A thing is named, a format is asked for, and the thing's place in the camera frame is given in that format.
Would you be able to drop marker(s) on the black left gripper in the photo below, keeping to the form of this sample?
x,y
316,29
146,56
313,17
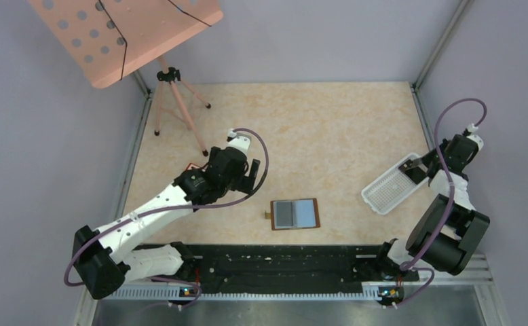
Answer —
x,y
244,175

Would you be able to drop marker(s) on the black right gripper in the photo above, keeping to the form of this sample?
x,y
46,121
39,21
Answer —
x,y
429,162

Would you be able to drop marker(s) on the black credit card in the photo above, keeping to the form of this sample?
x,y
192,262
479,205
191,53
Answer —
x,y
416,176

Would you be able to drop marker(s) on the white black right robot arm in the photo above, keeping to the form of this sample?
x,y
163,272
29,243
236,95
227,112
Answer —
x,y
465,227

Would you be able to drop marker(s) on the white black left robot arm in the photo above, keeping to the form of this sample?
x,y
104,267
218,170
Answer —
x,y
105,258

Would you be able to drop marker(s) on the white plastic basket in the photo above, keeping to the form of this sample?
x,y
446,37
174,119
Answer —
x,y
391,188

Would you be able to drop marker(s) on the red block with white grid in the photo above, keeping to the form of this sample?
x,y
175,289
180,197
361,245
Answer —
x,y
192,166

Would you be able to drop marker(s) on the pink music stand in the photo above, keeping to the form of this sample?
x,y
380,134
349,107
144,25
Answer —
x,y
112,39

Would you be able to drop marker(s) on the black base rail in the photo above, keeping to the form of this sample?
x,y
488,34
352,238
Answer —
x,y
290,272

